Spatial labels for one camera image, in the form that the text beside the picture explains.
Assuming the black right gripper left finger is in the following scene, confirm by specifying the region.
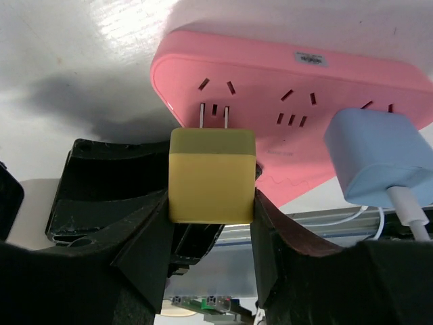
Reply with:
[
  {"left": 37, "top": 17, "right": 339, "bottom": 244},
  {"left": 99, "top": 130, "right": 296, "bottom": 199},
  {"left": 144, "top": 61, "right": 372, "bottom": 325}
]
[{"left": 1, "top": 191, "right": 173, "bottom": 324}]

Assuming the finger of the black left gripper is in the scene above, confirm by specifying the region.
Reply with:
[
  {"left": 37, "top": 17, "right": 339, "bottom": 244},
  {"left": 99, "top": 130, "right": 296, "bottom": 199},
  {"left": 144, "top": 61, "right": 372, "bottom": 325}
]
[
  {"left": 45, "top": 139, "right": 169, "bottom": 244},
  {"left": 168, "top": 162, "right": 265, "bottom": 278}
]

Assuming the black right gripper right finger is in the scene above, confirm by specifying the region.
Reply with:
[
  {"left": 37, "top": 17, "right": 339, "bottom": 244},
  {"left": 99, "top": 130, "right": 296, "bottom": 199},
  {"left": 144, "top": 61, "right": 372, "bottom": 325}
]
[{"left": 250, "top": 191, "right": 432, "bottom": 324}]

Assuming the yellow charger plug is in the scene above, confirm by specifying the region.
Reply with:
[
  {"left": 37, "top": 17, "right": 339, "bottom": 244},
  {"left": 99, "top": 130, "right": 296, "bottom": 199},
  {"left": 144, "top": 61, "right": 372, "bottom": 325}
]
[{"left": 168, "top": 104, "right": 256, "bottom": 225}]

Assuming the blue charger plug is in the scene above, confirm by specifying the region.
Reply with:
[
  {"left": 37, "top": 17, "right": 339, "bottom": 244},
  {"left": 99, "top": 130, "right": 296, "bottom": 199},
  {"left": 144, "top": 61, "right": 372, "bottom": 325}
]
[{"left": 324, "top": 108, "right": 432, "bottom": 208}]

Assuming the pink triangular power strip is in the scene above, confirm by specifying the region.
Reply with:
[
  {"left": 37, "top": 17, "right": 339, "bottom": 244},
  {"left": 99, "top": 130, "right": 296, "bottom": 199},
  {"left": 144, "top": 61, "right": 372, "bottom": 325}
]
[{"left": 150, "top": 30, "right": 432, "bottom": 207}]

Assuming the aluminium table frame rail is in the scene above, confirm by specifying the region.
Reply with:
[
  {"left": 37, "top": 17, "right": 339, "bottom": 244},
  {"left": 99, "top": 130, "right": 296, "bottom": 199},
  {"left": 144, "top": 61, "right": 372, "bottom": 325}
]
[{"left": 162, "top": 206, "right": 433, "bottom": 299}]

